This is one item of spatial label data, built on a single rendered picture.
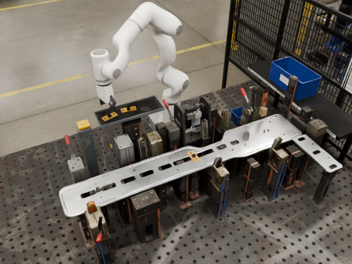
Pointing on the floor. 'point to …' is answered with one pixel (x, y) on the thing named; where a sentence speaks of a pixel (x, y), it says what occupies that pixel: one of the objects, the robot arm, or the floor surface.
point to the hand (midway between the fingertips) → (107, 106)
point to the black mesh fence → (327, 142)
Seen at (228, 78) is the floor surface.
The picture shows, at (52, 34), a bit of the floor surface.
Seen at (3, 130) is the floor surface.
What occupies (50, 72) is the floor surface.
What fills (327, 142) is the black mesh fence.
